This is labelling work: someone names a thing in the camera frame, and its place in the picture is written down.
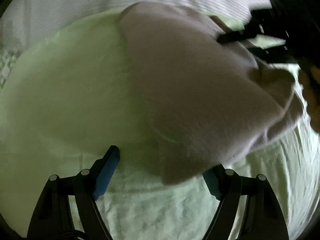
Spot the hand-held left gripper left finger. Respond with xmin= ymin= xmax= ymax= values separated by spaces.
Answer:
xmin=27 ymin=145 xmax=121 ymax=240

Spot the beige knitted sweater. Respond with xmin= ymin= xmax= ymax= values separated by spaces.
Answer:
xmin=117 ymin=1 xmax=304 ymax=186

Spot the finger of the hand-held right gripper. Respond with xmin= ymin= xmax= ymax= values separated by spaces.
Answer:
xmin=246 ymin=44 xmax=293 ymax=64
xmin=217 ymin=27 xmax=260 ymax=44

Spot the light green bed sheet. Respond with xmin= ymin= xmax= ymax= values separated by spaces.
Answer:
xmin=0 ymin=10 xmax=320 ymax=240

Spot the person's right hand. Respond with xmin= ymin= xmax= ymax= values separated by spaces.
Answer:
xmin=298 ymin=66 xmax=320 ymax=128

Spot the green checkered pillow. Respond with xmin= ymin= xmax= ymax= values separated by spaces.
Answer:
xmin=0 ymin=47 xmax=19 ymax=91

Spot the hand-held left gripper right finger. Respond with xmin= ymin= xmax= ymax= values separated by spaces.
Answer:
xmin=202 ymin=164 xmax=289 ymax=240

